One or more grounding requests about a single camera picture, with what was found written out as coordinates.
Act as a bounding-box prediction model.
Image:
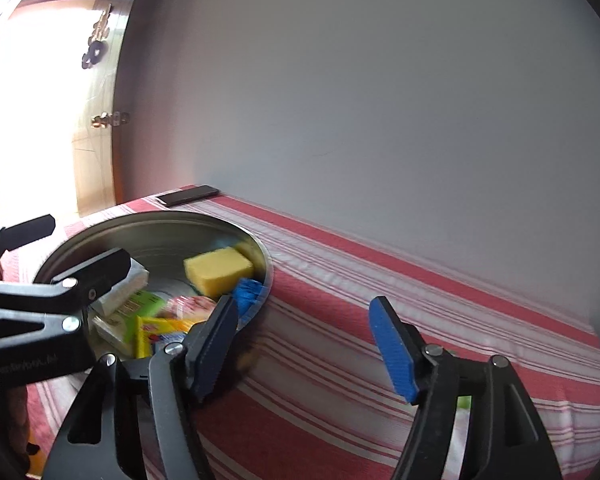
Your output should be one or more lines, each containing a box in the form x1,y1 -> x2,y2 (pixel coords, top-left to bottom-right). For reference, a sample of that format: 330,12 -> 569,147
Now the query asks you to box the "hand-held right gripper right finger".
369,296 -> 563,480

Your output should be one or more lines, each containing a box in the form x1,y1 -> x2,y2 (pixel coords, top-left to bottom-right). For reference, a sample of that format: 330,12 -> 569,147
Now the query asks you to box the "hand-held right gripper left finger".
42,295 -> 239,480

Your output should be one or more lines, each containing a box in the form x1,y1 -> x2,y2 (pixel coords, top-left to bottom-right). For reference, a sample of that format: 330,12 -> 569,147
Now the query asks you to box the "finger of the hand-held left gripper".
0,214 -> 56,277
0,247 -> 132,357

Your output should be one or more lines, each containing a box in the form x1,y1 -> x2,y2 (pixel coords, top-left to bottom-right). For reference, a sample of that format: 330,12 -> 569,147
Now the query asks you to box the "white soap box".
90,259 -> 149,317

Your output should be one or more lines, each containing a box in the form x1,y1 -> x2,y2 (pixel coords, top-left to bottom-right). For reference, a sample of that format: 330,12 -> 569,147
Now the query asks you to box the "red snack packet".
167,295 -> 217,323

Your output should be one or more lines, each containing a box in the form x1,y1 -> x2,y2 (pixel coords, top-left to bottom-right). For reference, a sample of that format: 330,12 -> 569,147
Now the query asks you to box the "blue scrubbing brush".
231,277 -> 267,319

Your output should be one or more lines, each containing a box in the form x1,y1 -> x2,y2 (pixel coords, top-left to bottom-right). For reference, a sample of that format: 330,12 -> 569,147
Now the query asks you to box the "round metal basin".
32,210 -> 274,362

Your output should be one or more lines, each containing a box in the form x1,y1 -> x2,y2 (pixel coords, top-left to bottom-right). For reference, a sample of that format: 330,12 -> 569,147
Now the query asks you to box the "large green tissue pack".
114,290 -> 165,332

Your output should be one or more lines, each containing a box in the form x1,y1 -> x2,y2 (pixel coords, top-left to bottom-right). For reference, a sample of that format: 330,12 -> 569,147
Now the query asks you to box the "yellow soap packet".
136,315 -> 205,359

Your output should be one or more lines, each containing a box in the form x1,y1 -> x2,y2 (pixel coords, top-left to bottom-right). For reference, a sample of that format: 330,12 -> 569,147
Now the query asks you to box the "large yellow green sponge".
184,246 -> 255,299

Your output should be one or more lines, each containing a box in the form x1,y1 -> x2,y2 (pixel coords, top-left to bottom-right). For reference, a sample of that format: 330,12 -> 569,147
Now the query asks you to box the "small yellow sponge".
234,241 -> 257,267

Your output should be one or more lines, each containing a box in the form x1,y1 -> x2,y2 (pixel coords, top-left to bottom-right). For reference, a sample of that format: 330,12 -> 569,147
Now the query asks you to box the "red striped tablecloth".
2,194 -> 600,480

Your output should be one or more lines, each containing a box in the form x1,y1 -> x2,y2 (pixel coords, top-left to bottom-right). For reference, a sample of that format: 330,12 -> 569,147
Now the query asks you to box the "wooden door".
0,0 -> 131,226

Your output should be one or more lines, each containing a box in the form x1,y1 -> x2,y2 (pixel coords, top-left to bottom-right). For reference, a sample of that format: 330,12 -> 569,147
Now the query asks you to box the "black smartphone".
156,185 -> 221,207

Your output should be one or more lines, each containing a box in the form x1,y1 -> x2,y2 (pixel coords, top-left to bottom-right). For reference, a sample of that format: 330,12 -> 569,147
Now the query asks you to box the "brass door hinge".
90,111 -> 130,130

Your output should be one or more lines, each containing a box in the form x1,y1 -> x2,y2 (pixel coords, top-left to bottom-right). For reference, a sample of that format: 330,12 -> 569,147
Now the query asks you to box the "gold door ornament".
82,4 -> 113,70

